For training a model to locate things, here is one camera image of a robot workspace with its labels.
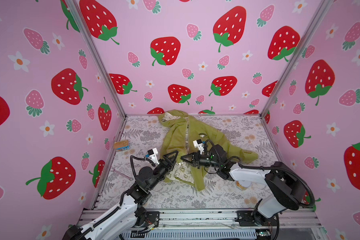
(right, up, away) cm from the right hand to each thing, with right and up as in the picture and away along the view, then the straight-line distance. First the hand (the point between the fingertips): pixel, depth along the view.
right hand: (180, 159), depth 73 cm
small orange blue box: (-41, +4, +27) cm, 49 cm away
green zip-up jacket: (0, +11, +32) cm, 34 cm away
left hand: (-1, +3, -3) cm, 4 cm away
